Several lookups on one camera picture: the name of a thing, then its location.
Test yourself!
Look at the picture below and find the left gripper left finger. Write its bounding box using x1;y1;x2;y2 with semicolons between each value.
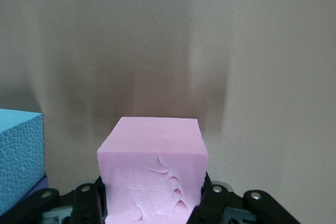
5;175;108;224

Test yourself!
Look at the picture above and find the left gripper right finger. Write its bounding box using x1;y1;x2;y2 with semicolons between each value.
188;173;299;224

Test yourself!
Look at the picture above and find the purple foam cube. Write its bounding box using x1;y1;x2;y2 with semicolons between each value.
25;176;50;201

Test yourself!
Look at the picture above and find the blue foam cube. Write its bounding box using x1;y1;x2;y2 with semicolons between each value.
0;108;45;213

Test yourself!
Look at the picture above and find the pink foam cube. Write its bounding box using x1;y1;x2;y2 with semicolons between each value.
97;116;209;224

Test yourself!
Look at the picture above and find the brown table mat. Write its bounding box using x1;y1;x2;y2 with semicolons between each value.
0;0;336;224

